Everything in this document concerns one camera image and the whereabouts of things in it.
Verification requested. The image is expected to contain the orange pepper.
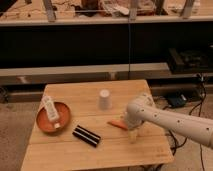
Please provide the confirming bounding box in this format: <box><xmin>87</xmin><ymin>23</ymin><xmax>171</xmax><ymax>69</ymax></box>
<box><xmin>107</xmin><ymin>120</ymin><xmax>127</xmax><ymax>130</ymax></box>

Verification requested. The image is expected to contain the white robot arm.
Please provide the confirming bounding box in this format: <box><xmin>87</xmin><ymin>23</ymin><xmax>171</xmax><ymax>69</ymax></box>
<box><xmin>124</xmin><ymin>93</ymin><xmax>213</xmax><ymax>149</ymax></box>

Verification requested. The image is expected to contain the translucent plastic cup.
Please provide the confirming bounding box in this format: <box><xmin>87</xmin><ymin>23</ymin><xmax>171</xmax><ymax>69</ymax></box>
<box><xmin>98</xmin><ymin>89</ymin><xmax>112</xmax><ymax>110</ymax></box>

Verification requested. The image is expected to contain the black striped box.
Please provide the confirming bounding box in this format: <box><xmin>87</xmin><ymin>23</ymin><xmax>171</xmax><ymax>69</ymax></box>
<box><xmin>72</xmin><ymin>125</ymin><xmax>101</xmax><ymax>147</ymax></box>

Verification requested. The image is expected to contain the blue black device on floor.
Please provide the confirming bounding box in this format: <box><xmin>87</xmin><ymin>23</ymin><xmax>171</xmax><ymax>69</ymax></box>
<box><xmin>166</xmin><ymin>94</ymin><xmax>186</xmax><ymax>108</ymax></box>

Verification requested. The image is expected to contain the white tube bottle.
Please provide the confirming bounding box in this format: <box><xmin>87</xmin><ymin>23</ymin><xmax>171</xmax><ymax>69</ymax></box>
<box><xmin>42</xmin><ymin>96</ymin><xmax>60</xmax><ymax>129</ymax></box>

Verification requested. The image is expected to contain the dark box on shelf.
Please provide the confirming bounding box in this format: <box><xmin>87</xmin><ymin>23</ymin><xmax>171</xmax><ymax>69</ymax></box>
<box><xmin>167</xmin><ymin>48</ymin><xmax>213</xmax><ymax>74</ymax></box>

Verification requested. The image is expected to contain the orange bowl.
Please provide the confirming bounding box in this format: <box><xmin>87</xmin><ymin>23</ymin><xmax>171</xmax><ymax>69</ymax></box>
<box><xmin>36</xmin><ymin>102</ymin><xmax>71</xmax><ymax>133</ymax></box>

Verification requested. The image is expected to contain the black vertical cable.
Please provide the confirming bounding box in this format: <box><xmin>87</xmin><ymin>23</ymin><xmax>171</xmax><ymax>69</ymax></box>
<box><xmin>127</xmin><ymin>14</ymin><xmax>132</xmax><ymax>80</ymax></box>

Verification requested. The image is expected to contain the black cable on floor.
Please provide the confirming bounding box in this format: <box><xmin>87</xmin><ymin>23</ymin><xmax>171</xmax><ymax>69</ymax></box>
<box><xmin>157</xmin><ymin>74</ymin><xmax>208</xmax><ymax>171</ymax></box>

